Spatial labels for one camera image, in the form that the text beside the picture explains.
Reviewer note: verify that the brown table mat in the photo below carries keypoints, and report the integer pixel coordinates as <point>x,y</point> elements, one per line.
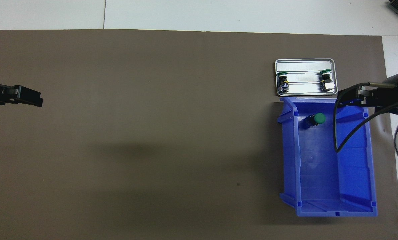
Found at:
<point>152,100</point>

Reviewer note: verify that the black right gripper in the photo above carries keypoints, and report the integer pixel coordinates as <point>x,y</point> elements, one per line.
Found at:
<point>389,96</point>

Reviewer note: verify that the blue plastic storage bin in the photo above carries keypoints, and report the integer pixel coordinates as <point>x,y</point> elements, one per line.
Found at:
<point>319,173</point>

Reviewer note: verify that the silver metal tray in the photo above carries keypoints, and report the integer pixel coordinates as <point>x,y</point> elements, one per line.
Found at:
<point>304,65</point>

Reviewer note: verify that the green push button switch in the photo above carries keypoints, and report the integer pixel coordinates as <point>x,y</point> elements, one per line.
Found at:
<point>326,80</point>
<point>282,80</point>
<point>319,118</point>

